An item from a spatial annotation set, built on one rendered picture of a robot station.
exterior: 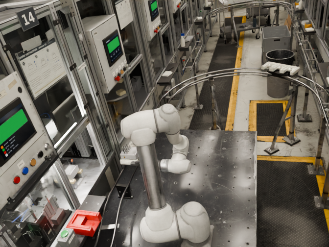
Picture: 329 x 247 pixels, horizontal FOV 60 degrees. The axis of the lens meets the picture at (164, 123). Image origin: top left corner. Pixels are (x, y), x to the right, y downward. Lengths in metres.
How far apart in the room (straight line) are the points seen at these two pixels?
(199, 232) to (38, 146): 0.97
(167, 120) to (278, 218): 1.66
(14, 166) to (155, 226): 0.79
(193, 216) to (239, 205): 0.47
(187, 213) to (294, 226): 1.36
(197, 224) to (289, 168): 1.83
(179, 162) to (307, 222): 1.35
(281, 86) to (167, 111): 3.13
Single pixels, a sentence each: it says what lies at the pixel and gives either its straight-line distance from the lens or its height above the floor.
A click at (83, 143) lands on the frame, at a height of 1.06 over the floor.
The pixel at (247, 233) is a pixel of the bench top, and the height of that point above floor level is 0.68.
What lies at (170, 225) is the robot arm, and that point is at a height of 0.90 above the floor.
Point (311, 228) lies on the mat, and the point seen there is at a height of 0.01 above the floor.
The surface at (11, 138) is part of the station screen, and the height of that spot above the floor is 1.61.
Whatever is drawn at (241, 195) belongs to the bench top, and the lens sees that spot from 2.09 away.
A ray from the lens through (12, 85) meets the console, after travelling 1.46.
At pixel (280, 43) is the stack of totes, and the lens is 5.00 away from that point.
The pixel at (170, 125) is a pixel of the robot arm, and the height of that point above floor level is 1.39.
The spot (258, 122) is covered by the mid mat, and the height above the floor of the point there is 0.01.
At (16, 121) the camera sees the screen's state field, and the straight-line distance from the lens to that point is 1.43.
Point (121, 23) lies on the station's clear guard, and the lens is 2.51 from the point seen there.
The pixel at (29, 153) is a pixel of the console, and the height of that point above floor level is 1.47.
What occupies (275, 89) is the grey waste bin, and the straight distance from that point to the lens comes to 4.47.
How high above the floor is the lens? 2.23
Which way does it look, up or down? 33 degrees down
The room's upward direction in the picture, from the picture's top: 11 degrees counter-clockwise
